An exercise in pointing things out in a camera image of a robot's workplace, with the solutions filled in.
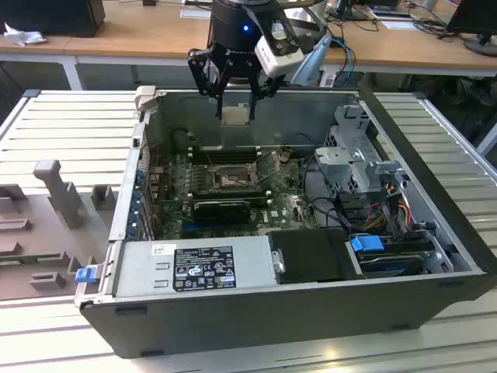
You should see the blue disk carrier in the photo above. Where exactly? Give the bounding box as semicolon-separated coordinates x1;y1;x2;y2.
348;234;426;279

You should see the CPU socket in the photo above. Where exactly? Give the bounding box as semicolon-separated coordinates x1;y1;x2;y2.
208;163;260;190

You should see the grey parts rack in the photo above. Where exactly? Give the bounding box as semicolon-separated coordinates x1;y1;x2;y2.
0;159;121;302

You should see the silver CPU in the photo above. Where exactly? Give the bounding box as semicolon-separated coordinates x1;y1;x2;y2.
220;103;252;127

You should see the black PC case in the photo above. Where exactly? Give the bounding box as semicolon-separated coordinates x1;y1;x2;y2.
73;84;497;361

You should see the green motherboard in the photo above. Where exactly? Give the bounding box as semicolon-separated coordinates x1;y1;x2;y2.
149;147;325;240

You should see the wooden desk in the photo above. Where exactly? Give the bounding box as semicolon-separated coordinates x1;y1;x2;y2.
0;0;497;92

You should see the silver metal handle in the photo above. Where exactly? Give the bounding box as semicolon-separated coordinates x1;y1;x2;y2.
271;249;287;274

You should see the black graphics card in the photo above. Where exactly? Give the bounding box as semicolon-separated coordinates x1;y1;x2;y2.
193;200;252;225

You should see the grey case release latch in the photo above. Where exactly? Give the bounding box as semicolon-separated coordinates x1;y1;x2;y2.
134;85;157;114

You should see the black plastic shroud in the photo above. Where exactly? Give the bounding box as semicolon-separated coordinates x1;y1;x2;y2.
267;228;366;284

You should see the black equipment box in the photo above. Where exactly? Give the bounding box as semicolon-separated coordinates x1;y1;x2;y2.
0;0;106;39

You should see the crumpled white paper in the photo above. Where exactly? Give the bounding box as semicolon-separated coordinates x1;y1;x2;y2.
3;21;47;47

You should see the black RAM slot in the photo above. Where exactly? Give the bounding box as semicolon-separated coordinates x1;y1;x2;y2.
189;145;261;152
189;149;261;155
187;190;269;196
189;158;260;165
188;185;264;192
189;153;260;160

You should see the grey power supply unit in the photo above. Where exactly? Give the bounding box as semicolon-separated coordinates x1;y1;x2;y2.
112;236;280;300

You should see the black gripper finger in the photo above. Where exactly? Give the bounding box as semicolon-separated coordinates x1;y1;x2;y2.
187;45;231;120
247;63;287;122

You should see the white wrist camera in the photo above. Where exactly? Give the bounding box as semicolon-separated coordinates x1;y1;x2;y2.
254;17;304;77

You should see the blue cable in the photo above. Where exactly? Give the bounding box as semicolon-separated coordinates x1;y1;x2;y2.
336;35;357;85

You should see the orange power wire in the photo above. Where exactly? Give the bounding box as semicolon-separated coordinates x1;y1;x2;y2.
401;195;413;231

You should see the black monitor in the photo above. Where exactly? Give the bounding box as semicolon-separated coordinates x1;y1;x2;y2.
446;0;497;58

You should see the metal socket cover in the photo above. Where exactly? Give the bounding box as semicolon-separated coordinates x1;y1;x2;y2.
251;149;284;184

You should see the metal drive cage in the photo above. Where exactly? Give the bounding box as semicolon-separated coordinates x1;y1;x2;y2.
313;103;412;203

